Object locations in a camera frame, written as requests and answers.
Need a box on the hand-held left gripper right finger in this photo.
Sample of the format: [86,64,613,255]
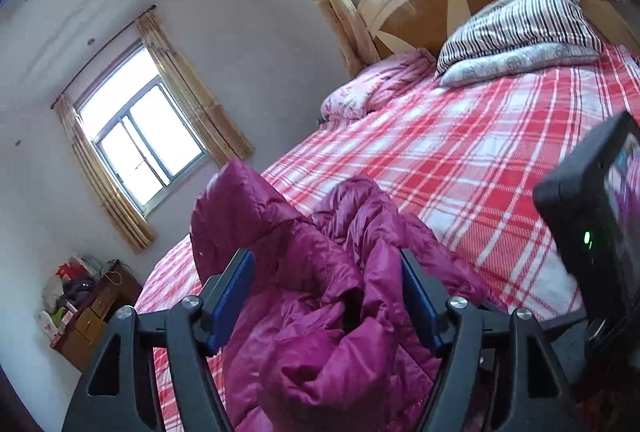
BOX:
[399,248,576,432]

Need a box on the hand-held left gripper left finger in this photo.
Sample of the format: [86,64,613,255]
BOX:
[60,248,257,432]

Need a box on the magenta puffer jacket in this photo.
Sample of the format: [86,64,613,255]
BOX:
[190,158,506,432]

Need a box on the red plaid bed sheet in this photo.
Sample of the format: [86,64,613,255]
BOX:
[134,40,640,432]

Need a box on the wooden side cabinet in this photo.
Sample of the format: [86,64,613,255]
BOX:
[50,262,143,373]

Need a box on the dark purple cloth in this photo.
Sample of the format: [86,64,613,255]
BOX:
[60,279,97,304]

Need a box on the white floral pillow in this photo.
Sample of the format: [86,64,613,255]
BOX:
[439,41,601,88]

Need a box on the white plastic bag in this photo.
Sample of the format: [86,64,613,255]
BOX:
[42,275,67,313]

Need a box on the white carton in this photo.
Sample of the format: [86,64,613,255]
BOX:
[36,309,58,339]

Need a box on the small sliding window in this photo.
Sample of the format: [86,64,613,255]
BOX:
[75,40,208,215]

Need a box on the striped pillow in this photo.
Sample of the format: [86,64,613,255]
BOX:
[436,0,606,78]

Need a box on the pink floral quilt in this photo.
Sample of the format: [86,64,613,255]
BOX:
[320,48,438,123]

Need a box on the dark curtain rod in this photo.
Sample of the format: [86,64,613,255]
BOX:
[50,5,158,110]

